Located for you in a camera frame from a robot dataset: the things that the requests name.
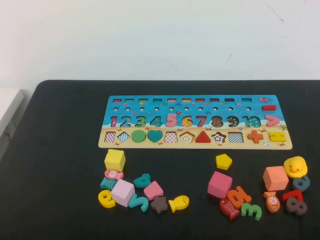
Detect yellow wooden pentagon piece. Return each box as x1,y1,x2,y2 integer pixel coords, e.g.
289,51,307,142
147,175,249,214
215,153,233,171

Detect colourful wooden puzzle board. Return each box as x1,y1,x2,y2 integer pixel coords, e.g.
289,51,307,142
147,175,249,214
97,94,293,151

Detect teal wooden heart piece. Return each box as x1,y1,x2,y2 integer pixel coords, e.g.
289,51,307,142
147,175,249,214
147,129,164,144

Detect green wooden circle piece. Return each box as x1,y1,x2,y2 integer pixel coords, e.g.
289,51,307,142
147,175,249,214
131,129,147,144

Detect red wooden triangle piece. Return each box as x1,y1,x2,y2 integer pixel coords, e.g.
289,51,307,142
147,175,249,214
194,130,213,144

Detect brown wooden star piece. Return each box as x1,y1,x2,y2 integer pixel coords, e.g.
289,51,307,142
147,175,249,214
150,195,168,215

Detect pink wooden number five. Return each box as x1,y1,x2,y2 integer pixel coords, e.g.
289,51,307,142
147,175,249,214
165,113,179,128

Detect teal wooden number four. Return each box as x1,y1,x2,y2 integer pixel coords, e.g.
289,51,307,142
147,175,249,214
133,173,152,189

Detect yellow wooden cube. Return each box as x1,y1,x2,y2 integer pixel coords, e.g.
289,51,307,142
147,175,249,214
103,148,126,173

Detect pink fish with five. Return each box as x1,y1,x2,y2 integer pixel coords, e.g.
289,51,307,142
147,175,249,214
103,168,125,181

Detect light pink wooden cube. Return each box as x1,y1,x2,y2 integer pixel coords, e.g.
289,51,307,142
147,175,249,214
110,178,136,208

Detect teal wooden fish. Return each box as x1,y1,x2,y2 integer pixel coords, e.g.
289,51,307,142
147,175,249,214
99,176,118,192

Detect yellow wooden fish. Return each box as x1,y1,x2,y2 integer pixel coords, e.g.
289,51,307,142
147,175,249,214
168,195,190,214

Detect teal wooden number five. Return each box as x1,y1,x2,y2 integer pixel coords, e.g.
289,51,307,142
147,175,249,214
128,192,150,213

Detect magenta wooden cube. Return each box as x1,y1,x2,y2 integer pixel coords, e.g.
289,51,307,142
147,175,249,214
207,170,233,200

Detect orange wooden plus sign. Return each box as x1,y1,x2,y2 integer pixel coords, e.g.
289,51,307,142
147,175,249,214
247,129,264,145

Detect yellow wooden number nine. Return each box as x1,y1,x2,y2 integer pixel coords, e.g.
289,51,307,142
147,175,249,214
97,189,117,209

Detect red wooden fish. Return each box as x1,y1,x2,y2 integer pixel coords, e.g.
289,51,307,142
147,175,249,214
219,197,241,221

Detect orange wooden number ten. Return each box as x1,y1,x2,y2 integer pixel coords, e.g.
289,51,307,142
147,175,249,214
226,185,253,206

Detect pink wooden greater-than sign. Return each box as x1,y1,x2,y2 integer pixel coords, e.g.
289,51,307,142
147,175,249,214
265,114,281,128

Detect yellow wooden equals sign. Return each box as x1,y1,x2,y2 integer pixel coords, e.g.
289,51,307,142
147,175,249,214
268,131,286,143

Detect salmon wooden cube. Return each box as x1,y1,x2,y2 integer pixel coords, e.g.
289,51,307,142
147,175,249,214
262,165,290,192

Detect green wooden number three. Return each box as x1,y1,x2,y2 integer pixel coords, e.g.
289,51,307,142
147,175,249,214
240,202,263,222

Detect orange fish with ten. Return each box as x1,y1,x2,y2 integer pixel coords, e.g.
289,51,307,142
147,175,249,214
262,191,281,213

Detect yellow rubber duck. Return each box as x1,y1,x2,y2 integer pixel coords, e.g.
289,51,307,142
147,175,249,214
283,156,309,180

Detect red wooden number seven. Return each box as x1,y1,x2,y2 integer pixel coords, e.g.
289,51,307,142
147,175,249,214
281,189,305,203

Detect blue number six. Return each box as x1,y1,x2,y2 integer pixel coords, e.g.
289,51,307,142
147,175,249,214
291,174,311,192

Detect brown wooden number eight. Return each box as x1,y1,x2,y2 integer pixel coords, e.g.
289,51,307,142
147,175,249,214
285,196,308,215

